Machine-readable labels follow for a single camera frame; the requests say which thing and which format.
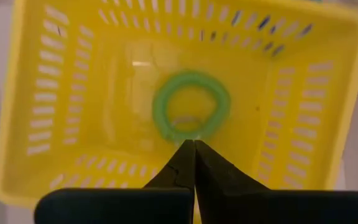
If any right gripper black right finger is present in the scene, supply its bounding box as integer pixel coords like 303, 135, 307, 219
194, 139, 358, 224

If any yellow plastic slotted basket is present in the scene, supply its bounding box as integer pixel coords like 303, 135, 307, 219
0, 0, 358, 208

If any green coil keychain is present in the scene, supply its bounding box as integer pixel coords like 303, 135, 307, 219
152, 70, 232, 144

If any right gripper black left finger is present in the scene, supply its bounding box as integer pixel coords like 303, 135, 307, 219
34, 139, 196, 224

